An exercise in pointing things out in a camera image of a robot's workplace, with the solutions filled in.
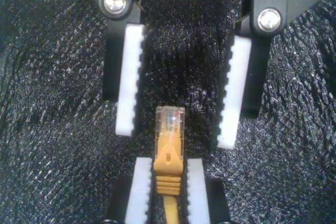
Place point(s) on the black textured bubble mat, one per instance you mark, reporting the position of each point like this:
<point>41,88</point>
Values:
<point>52,103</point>

